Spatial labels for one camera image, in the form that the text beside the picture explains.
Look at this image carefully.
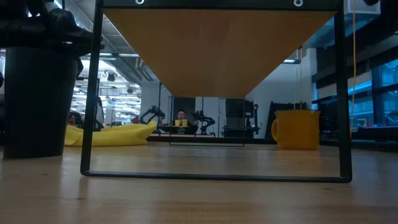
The yellow enamel mug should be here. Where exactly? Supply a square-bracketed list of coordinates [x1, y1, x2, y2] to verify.
[271, 109, 322, 151]

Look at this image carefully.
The tall black cup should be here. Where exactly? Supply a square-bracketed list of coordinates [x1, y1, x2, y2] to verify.
[2, 47, 78, 159]

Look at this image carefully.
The long yellow hanging cable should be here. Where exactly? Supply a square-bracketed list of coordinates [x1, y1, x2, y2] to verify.
[349, 0, 358, 140]

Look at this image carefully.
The yellow banana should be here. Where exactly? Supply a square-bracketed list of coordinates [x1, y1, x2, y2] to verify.
[64, 121, 158, 147]

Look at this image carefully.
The far wooden table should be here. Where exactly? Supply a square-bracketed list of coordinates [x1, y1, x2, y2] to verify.
[148, 133, 216, 139]

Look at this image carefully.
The black perforated rack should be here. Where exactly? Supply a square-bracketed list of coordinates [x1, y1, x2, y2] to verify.
[317, 100, 340, 140]

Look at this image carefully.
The black monitor on stand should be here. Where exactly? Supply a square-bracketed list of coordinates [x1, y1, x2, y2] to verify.
[224, 98, 260, 129]

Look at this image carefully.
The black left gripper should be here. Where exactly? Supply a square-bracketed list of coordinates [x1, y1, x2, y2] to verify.
[0, 0, 105, 78]

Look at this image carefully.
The person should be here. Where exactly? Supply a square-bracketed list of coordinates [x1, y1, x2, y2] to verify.
[172, 109, 199, 135]

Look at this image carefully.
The white translucent ceiling box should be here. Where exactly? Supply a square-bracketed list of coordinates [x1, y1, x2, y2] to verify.
[346, 0, 381, 16]

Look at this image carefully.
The black frame wooden top shelf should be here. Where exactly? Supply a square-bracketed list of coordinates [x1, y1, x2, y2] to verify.
[80, 0, 353, 184]

